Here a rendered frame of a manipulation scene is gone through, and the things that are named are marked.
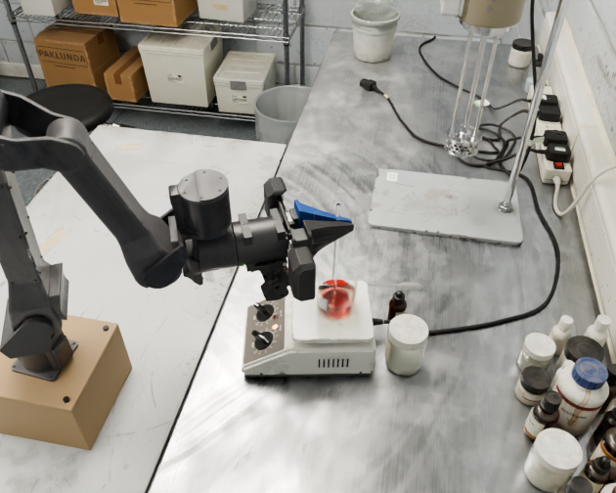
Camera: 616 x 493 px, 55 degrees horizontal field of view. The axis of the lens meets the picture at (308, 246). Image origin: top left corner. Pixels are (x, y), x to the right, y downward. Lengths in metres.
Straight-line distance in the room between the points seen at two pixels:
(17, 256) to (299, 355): 0.40
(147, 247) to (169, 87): 2.56
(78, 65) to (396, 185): 2.40
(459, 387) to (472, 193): 0.49
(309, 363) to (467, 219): 0.49
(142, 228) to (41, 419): 0.32
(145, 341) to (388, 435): 0.41
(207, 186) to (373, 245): 0.53
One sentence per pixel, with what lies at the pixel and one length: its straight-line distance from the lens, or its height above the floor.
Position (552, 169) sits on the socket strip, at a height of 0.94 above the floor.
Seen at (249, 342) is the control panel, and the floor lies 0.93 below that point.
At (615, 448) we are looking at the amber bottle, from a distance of 0.87.
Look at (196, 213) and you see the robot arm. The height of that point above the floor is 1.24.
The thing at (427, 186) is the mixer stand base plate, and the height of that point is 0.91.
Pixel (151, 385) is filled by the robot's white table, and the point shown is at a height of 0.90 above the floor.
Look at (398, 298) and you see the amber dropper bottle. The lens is 0.95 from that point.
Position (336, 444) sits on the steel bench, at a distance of 0.86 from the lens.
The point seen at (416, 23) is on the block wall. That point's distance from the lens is 3.23.
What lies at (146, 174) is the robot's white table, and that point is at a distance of 1.36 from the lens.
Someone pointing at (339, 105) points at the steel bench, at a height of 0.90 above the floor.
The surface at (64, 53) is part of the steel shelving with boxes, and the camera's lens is 3.42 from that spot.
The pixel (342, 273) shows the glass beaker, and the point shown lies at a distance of 0.88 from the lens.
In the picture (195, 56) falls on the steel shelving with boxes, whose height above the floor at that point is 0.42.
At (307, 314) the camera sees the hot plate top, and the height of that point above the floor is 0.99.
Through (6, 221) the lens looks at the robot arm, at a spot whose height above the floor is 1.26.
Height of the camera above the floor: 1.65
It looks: 42 degrees down
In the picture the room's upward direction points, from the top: straight up
